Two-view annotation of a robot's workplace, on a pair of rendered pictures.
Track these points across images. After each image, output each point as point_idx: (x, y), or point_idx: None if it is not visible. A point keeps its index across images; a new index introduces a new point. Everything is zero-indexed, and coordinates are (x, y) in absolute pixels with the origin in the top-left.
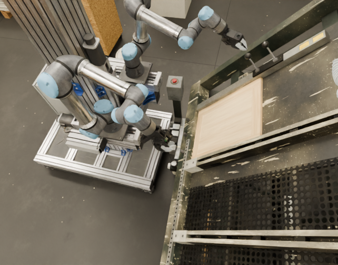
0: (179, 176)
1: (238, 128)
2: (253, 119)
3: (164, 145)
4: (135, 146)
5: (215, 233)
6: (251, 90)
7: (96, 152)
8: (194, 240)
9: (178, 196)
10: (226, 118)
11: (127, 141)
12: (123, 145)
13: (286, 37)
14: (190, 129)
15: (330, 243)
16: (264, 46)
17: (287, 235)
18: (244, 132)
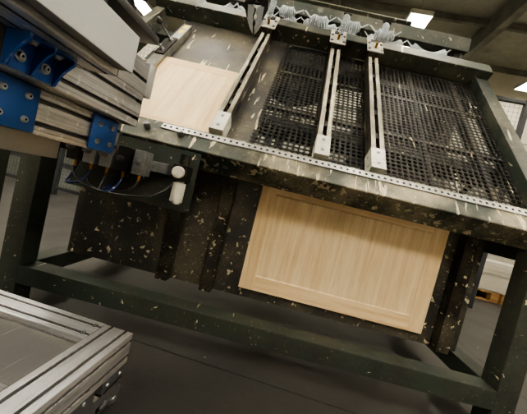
0: (224, 147)
1: (209, 82)
2: (213, 71)
3: (269, 1)
4: (139, 106)
5: (324, 105)
6: (172, 64)
7: (124, 52)
8: (329, 126)
9: (262, 148)
10: (181, 88)
11: (135, 75)
12: (116, 98)
13: (139, 43)
14: (143, 120)
15: (336, 57)
16: (162, 19)
17: (331, 68)
18: (220, 80)
